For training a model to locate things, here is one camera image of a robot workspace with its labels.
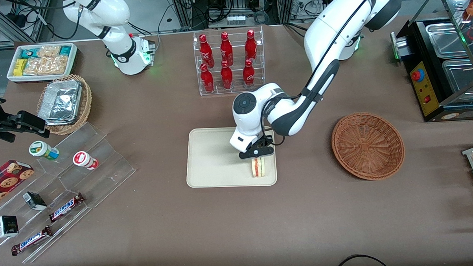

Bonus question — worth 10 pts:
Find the clear bag of crackers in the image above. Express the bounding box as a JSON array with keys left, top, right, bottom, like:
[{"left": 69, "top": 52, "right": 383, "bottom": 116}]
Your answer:
[
  {"left": 36, "top": 45, "right": 62, "bottom": 60},
  {"left": 22, "top": 55, "right": 69, "bottom": 77}
]

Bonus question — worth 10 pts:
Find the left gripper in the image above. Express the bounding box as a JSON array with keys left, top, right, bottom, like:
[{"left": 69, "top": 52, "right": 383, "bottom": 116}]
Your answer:
[{"left": 228, "top": 126, "right": 275, "bottom": 164}]

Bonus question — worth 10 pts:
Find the light oval wicker basket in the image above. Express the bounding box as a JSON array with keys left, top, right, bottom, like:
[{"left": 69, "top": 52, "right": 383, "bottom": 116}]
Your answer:
[{"left": 35, "top": 73, "right": 94, "bottom": 136}]

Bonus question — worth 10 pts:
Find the beige plastic tray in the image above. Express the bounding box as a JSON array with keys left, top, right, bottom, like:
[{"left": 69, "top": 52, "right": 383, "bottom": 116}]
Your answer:
[{"left": 184, "top": 126, "right": 278, "bottom": 189}]

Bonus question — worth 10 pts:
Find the clear acrylic stepped display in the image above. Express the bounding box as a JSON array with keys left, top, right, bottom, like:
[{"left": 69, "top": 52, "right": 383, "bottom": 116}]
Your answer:
[{"left": 0, "top": 120, "right": 139, "bottom": 265}]

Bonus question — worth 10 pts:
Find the black cable loop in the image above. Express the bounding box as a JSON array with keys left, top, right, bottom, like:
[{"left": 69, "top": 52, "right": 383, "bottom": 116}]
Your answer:
[{"left": 334, "top": 253, "right": 390, "bottom": 266}]

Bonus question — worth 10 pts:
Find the yellow snack packet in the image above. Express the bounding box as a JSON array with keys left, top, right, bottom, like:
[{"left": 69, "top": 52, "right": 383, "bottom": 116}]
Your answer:
[{"left": 13, "top": 58, "right": 29, "bottom": 77}]

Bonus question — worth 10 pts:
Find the triangular sandwich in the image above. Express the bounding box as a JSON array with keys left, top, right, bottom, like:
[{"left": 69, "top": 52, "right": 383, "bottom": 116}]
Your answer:
[{"left": 250, "top": 156, "right": 267, "bottom": 179}]

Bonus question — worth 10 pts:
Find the small black white box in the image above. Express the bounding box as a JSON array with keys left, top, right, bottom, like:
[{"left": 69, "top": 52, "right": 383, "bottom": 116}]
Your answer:
[
  {"left": 22, "top": 191, "right": 48, "bottom": 212},
  {"left": 0, "top": 215, "right": 19, "bottom": 238}
]

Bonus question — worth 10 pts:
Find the snickers chocolate bar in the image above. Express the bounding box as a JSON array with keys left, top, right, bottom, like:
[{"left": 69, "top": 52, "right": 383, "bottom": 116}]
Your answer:
[
  {"left": 10, "top": 226, "right": 54, "bottom": 256},
  {"left": 48, "top": 193, "right": 86, "bottom": 223}
]

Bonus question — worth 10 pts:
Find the steel warmer pan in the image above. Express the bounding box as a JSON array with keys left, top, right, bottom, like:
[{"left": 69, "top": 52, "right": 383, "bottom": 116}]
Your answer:
[
  {"left": 425, "top": 22, "right": 469, "bottom": 60},
  {"left": 441, "top": 58, "right": 473, "bottom": 103}
]

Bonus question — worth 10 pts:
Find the red cola bottle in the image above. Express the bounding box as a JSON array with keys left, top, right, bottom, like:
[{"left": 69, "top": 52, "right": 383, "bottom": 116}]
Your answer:
[
  {"left": 244, "top": 29, "right": 258, "bottom": 65},
  {"left": 220, "top": 60, "right": 234, "bottom": 91},
  {"left": 220, "top": 31, "right": 234, "bottom": 67},
  {"left": 242, "top": 58, "right": 256, "bottom": 90},
  {"left": 199, "top": 34, "right": 214, "bottom": 68},
  {"left": 200, "top": 63, "right": 215, "bottom": 94}
]

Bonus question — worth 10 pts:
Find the clear acrylic bottle rack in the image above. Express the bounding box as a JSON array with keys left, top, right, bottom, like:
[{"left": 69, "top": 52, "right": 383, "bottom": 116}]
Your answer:
[{"left": 192, "top": 25, "right": 266, "bottom": 97}]

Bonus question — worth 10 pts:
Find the white rectangular snack bin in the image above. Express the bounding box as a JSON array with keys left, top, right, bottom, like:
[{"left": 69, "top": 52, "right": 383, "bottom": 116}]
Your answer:
[{"left": 5, "top": 42, "right": 79, "bottom": 83}]

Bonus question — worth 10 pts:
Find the red chocolate cookie box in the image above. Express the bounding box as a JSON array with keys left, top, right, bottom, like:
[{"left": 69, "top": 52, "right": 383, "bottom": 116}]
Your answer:
[{"left": 0, "top": 159, "right": 36, "bottom": 209}]

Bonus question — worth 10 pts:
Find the aluminium foil container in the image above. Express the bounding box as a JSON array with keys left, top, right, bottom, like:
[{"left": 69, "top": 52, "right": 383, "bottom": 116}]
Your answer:
[{"left": 37, "top": 79, "right": 84, "bottom": 127}]

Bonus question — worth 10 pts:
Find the black food warmer machine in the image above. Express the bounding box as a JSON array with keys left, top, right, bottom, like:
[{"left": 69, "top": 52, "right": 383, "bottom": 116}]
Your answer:
[{"left": 388, "top": 0, "right": 473, "bottom": 124}]

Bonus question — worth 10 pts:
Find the red label yogurt cup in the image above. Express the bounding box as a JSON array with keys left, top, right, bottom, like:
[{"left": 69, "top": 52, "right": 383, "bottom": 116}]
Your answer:
[{"left": 72, "top": 150, "right": 100, "bottom": 171}]

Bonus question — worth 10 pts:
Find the brown round wicker basket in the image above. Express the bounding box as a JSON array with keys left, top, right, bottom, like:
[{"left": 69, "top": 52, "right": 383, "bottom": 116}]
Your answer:
[{"left": 330, "top": 111, "right": 407, "bottom": 182}]

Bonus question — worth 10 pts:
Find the green label yogurt cup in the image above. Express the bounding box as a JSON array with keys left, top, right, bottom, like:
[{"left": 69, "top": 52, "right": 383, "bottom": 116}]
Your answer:
[{"left": 28, "top": 140, "right": 60, "bottom": 162}]

